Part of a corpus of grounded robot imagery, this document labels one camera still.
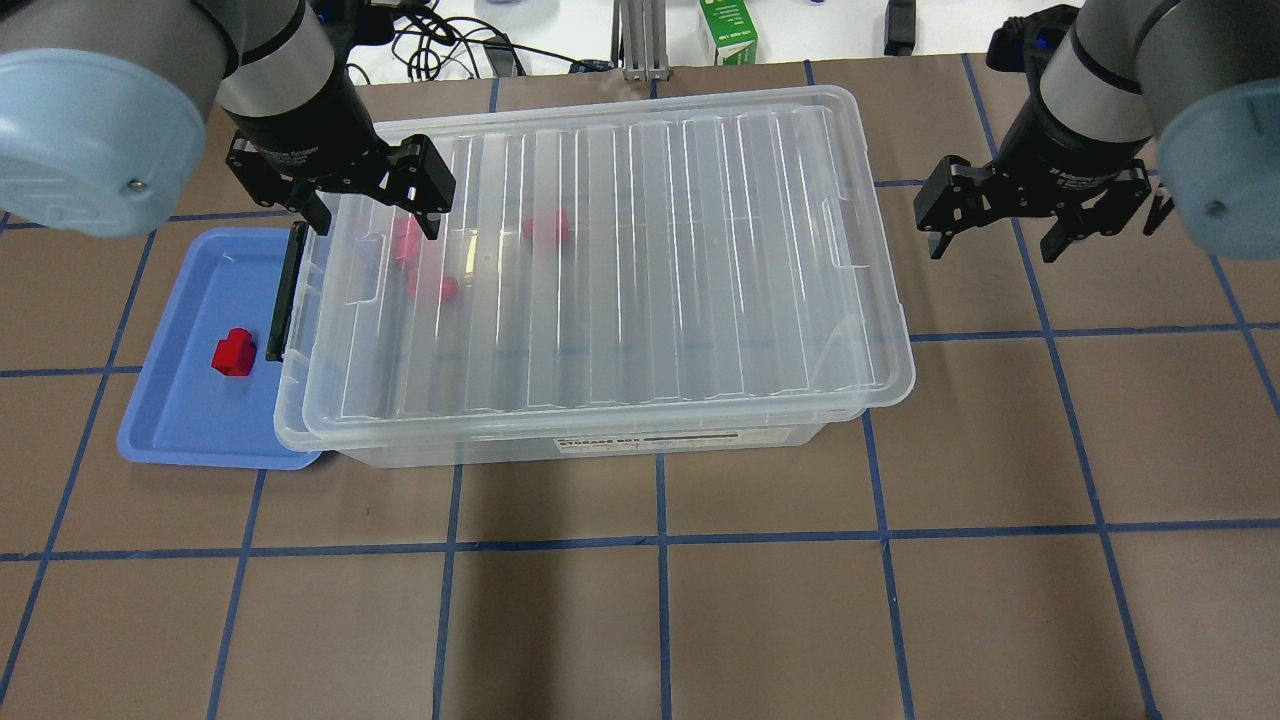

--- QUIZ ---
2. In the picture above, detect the clear plastic storage box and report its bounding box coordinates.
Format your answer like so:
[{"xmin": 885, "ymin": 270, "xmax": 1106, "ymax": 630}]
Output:
[{"xmin": 273, "ymin": 129, "xmax": 870, "ymax": 471}]

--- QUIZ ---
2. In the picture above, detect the green white carton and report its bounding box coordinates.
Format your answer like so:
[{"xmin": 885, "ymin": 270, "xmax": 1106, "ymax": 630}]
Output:
[{"xmin": 696, "ymin": 0, "xmax": 760, "ymax": 67}]

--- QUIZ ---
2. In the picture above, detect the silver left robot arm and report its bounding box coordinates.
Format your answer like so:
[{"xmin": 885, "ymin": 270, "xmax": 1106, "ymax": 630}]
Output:
[{"xmin": 1, "ymin": 1, "xmax": 456, "ymax": 238}]

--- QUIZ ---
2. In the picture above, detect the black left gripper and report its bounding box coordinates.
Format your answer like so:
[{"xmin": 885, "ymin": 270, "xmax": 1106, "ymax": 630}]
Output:
[{"xmin": 224, "ymin": 70, "xmax": 456, "ymax": 241}]

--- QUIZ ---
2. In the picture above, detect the black box latch handle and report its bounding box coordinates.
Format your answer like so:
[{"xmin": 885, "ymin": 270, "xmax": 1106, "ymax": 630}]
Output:
[{"xmin": 264, "ymin": 222, "xmax": 308, "ymax": 363}]

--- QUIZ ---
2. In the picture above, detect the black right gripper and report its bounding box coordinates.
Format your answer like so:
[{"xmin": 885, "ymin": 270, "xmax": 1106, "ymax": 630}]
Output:
[{"xmin": 914, "ymin": 92, "xmax": 1151, "ymax": 263}]

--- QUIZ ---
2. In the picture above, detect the clear plastic box lid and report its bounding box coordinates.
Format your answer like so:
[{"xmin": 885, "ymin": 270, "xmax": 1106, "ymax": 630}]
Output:
[{"xmin": 300, "ymin": 85, "xmax": 916, "ymax": 451}]

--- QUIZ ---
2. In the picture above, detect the red block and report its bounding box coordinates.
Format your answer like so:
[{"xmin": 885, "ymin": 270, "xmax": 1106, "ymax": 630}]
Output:
[
  {"xmin": 404, "ymin": 272, "xmax": 461, "ymax": 304},
  {"xmin": 210, "ymin": 327, "xmax": 257, "ymax": 377},
  {"xmin": 521, "ymin": 209, "xmax": 571, "ymax": 247},
  {"xmin": 390, "ymin": 215, "xmax": 424, "ymax": 272}
]

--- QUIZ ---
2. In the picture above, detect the aluminium frame post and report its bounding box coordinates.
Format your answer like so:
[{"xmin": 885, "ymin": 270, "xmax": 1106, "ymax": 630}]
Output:
[{"xmin": 611, "ymin": 0, "xmax": 671, "ymax": 82}]

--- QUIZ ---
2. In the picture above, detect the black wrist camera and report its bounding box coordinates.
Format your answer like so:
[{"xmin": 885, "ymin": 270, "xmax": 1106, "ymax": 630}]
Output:
[{"xmin": 307, "ymin": 1, "xmax": 436, "ymax": 56}]

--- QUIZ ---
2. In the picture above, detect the blue plastic tray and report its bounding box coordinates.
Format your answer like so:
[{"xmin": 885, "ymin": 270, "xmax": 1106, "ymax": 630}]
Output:
[{"xmin": 116, "ymin": 227, "xmax": 321, "ymax": 471}]

